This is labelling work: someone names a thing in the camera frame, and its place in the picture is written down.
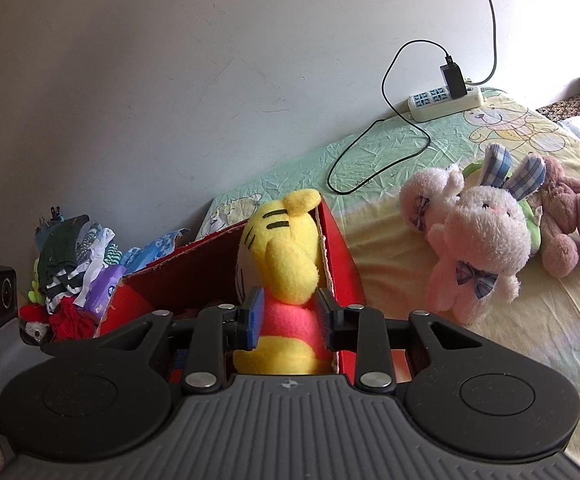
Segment yellow tiger plush toy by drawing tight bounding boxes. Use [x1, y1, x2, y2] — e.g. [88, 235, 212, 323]
[234, 188, 333, 375]

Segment mauve teddy bear plush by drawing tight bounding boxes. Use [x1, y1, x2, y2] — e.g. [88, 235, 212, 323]
[528, 156, 580, 278]

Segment red cardboard box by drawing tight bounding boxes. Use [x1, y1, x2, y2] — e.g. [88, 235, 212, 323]
[97, 221, 356, 379]

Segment pile of colourful clothes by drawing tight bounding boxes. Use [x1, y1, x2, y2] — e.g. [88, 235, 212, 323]
[18, 206, 188, 346]

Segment pink bunny plaid ears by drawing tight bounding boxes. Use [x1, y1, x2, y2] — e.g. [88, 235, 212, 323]
[426, 143, 546, 325]

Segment pink plush with purple bow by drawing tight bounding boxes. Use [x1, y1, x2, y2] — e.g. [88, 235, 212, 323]
[400, 164, 465, 235]

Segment white power strip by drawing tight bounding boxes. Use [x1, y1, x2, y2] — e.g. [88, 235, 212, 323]
[407, 87, 484, 122]

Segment black power adapter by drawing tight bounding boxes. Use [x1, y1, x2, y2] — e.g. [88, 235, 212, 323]
[440, 54, 468, 100]

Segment black charger cable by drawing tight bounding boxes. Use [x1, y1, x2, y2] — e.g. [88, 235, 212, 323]
[326, 39, 453, 195]

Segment grey power strip cord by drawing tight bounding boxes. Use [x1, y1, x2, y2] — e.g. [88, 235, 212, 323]
[464, 0, 498, 87]

